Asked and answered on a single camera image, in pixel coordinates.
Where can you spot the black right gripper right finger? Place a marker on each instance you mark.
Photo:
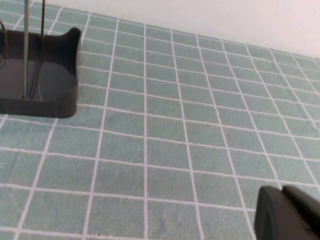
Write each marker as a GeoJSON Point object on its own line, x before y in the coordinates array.
{"type": "Point", "coordinates": [307, 212]}

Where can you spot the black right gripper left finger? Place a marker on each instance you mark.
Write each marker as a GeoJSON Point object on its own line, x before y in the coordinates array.
{"type": "Point", "coordinates": [272, 220]}

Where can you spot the green checked tablecloth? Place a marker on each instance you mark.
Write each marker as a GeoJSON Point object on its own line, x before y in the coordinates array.
{"type": "Point", "coordinates": [155, 150]}

